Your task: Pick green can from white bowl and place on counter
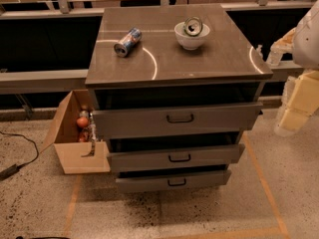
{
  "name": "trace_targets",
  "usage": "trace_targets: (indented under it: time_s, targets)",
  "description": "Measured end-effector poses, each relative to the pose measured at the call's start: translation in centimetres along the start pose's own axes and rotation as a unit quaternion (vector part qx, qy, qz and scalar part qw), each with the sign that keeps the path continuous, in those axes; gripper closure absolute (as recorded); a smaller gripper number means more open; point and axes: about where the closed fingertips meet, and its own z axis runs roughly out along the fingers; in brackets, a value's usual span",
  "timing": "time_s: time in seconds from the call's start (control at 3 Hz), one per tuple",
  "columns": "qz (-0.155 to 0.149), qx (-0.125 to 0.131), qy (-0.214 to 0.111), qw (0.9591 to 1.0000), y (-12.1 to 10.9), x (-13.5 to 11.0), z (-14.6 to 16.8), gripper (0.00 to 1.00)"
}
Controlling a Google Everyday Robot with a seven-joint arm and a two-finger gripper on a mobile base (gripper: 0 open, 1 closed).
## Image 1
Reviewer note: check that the top grey drawer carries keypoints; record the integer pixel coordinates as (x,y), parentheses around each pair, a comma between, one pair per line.
(135,123)

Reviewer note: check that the grey drawer cabinet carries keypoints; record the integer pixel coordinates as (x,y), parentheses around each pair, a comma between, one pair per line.
(159,73)

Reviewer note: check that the green soda can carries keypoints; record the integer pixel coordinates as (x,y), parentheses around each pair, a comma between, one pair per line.
(192,26)

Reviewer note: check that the middle grey drawer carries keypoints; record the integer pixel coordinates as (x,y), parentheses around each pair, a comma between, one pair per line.
(175,158)

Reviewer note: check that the white ceramic bowl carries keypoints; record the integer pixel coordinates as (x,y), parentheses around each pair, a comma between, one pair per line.
(188,42)

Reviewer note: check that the orange fruit in box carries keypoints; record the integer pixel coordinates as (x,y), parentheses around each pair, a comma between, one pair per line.
(82,122)

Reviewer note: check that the bottom grey drawer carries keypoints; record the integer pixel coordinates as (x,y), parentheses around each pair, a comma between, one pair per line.
(173,182)

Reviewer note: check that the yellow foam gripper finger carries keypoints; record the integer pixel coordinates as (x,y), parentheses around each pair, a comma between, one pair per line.
(300,100)
(280,47)

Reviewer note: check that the grey drawer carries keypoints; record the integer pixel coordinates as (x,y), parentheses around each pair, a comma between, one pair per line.
(135,123)
(173,182)
(175,158)

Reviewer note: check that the cardboard box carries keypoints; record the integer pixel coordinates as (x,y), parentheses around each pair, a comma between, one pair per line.
(63,134)

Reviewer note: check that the small clear pump bottle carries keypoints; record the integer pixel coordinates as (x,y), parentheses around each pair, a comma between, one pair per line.
(259,50)

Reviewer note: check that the blue silver energy drink can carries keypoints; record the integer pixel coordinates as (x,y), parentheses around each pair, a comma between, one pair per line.
(124,46)

